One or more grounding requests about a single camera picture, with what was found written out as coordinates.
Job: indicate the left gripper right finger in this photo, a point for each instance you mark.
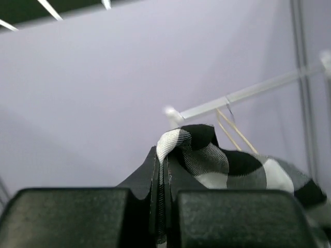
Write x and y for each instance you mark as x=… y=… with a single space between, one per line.
x=201 y=217

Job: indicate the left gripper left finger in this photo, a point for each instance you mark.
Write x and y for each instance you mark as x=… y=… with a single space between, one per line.
x=121 y=216

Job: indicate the black white checked shirt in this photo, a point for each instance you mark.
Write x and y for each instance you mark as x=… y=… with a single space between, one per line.
x=217 y=168

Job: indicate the metal clothes rack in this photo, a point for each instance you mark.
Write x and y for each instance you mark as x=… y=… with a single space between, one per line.
x=176 y=118

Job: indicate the aluminium corner frame post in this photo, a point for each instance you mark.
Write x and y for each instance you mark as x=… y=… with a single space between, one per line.
x=304 y=86

